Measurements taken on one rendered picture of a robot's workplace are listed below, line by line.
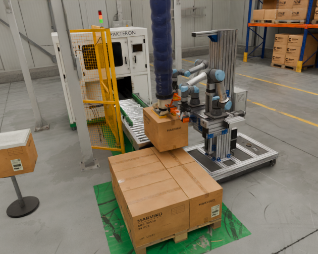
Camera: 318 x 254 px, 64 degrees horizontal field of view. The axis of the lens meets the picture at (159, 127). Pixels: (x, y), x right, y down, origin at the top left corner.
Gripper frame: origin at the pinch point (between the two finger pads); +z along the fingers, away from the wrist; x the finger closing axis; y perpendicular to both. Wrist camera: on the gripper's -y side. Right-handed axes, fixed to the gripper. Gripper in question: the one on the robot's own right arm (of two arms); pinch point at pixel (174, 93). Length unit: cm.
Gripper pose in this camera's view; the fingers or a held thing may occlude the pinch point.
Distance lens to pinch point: 366.8
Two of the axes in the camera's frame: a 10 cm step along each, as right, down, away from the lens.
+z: 0.6, 9.0, 4.3
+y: 3.4, 3.9, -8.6
